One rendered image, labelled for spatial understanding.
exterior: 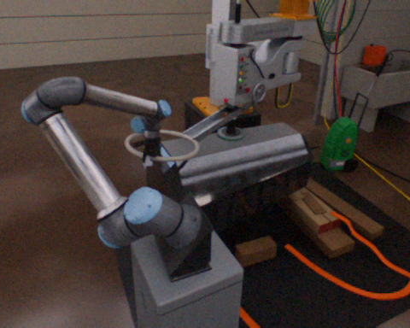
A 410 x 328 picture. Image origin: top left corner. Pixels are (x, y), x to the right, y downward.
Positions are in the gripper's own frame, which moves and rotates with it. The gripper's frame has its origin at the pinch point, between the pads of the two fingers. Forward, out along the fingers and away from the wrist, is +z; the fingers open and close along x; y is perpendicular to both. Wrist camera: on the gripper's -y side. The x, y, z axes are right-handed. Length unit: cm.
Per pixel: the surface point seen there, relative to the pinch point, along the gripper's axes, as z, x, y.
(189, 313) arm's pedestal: 23, -71, 56
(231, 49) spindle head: -69, 62, 29
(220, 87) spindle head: -40, 69, 23
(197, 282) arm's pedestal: 10, -66, 57
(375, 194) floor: 63, 170, 177
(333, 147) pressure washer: 33, 199, 128
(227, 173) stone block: 14, 43, 43
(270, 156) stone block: 7, 72, 69
